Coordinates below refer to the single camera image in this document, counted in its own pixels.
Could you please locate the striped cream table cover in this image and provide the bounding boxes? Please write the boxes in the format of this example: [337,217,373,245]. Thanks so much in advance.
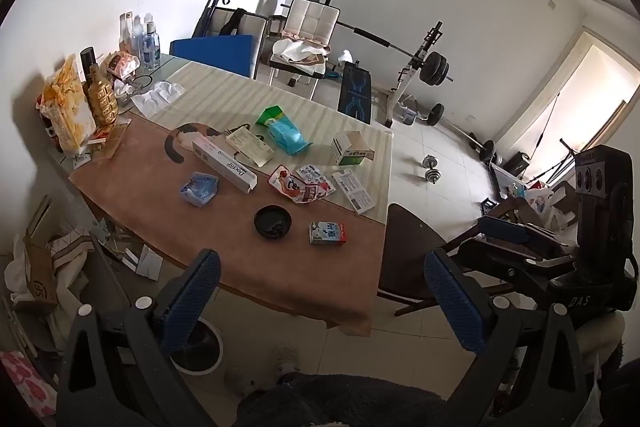
[127,61,396,228]

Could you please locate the yellow snack bag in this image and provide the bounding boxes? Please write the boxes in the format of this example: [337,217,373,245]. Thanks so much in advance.
[42,54,96,155]

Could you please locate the red white snack packet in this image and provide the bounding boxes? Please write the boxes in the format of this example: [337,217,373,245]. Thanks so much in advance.
[269,165,313,204]
[296,164,336,202]

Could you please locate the beige folded cloth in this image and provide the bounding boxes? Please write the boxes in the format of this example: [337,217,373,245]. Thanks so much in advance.
[272,38,331,76]

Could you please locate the calico cat shaped mat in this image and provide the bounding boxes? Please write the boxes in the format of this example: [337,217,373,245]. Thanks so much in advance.
[164,123,226,164]

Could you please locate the white fluffy slipper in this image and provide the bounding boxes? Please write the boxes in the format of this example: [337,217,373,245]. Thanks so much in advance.
[222,364,271,396]

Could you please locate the cream flat box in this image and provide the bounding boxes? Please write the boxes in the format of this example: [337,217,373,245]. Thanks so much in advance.
[226,128,275,168]

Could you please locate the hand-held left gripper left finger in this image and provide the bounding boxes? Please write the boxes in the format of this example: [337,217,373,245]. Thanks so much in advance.
[56,248,223,427]

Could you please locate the black round ashtray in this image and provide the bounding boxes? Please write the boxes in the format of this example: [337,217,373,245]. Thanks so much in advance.
[253,205,293,240]

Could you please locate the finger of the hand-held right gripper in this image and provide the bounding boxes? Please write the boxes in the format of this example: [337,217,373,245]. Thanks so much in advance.
[477,215,577,256]
[457,239,557,289]

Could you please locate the blue padded board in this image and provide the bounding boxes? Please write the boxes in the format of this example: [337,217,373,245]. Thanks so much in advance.
[169,35,255,79]

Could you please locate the brown suede table cover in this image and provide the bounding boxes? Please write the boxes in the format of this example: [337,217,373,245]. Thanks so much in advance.
[68,114,388,338]

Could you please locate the white padded chair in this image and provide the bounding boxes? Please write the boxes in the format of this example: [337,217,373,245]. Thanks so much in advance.
[267,0,342,101]

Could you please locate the long white box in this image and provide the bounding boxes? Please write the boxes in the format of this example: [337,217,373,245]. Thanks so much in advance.
[192,138,258,194]

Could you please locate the white plastic bag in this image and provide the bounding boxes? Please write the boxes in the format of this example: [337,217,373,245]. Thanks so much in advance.
[522,187,576,233]

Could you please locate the gold bottle black cap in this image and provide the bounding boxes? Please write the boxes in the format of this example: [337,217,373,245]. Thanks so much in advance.
[80,48,119,128]

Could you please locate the blue crumpled packet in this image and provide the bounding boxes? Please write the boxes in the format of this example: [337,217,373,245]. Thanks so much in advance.
[179,173,220,208]

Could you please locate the green white box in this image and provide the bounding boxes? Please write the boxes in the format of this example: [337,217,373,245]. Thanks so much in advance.
[330,131,376,166]

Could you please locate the pink floral bag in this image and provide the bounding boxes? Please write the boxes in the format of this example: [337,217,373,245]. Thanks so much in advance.
[0,349,59,419]

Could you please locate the green packet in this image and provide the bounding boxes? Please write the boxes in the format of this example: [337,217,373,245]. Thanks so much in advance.
[256,105,286,128]

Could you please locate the blue wet wipes packet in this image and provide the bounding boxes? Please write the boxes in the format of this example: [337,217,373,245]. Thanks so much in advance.
[265,117,313,156]

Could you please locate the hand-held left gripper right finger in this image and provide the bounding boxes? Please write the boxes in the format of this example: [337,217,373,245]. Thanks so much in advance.
[424,248,588,427]

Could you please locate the black tripod stand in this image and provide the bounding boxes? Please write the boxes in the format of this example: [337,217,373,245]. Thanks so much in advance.
[530,138,583,182]

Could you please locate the cardboard box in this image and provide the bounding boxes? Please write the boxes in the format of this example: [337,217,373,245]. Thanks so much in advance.
[21,197,62,314]

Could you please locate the white crumpled tissue paper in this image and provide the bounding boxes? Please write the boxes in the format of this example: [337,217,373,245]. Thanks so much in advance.
[131,81,187,118]

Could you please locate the clear bottle blue label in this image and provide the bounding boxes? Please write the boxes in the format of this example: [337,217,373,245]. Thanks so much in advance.
[141,22,161,68]

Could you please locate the brown wooden chair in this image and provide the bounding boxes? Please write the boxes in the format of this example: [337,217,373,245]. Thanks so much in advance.
[376,197,551,318]

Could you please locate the silver dumbbell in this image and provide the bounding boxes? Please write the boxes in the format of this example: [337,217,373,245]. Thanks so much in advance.
[422,155,445,184]

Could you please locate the short barbell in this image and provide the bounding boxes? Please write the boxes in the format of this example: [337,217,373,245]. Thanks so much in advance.
[425,103,507,166]

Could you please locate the small milk carton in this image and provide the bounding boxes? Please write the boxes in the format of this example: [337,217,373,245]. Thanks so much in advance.
[308,221,347,247]

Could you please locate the white weight rack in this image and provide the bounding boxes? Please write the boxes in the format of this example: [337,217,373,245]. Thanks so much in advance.
[372,22,446,128]

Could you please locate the person's right forearm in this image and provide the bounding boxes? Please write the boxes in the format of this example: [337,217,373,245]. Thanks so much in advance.
[570,311,627,370]

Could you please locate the brown snack bag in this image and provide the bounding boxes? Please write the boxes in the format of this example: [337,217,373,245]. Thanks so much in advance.
[100,51,141,80]

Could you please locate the beige chair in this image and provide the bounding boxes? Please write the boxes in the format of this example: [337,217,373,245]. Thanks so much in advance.
[210,7,268,42]

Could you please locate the white round trash bin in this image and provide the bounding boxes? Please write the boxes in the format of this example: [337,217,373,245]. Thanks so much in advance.
[169,321,224,376]

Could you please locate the black folded frame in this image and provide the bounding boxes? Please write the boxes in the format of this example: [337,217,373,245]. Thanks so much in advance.
[192,0,231,38]

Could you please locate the black blue bench pad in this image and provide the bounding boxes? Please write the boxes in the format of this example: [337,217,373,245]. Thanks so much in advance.
[337,61,373,125]

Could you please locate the long barbell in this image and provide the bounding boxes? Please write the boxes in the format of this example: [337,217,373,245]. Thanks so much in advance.
[281,3,455,88]

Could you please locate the cream cloth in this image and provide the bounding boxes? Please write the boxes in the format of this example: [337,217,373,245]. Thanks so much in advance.
[5,227,108,308]

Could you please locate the tall clear glass bottle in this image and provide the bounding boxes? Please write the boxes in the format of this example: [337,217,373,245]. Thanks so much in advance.
[119,12,134,54]

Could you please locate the white door frame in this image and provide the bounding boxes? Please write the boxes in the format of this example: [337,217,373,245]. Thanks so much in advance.
[495,26,640,152]

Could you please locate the dark sauce bottle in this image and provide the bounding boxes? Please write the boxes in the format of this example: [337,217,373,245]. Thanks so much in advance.
[36,94,64,152]

